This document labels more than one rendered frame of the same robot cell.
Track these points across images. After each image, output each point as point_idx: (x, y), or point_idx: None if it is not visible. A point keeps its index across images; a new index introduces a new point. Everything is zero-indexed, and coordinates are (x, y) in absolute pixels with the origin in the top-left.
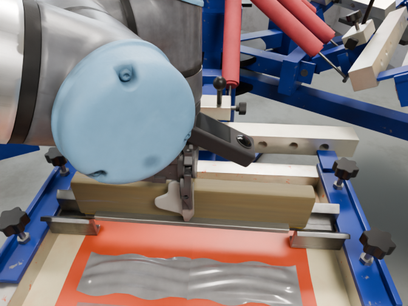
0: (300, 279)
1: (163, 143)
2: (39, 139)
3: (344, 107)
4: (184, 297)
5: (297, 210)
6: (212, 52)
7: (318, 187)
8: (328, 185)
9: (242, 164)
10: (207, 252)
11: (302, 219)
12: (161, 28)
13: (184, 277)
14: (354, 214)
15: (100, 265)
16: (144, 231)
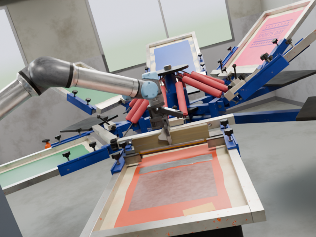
0: (213, 155)
1: (154, 91)
2: (139, 93)
3: (244, 116)
4: (173, 166)
5: (203, 130)
6: None
7: None
8: (222, 131)
9: (180, 116)
10: (180, 158)
11: (207, 134)
12: None
13: (173, 163)
14: None
15: (144, 167)
16: (157, 160)
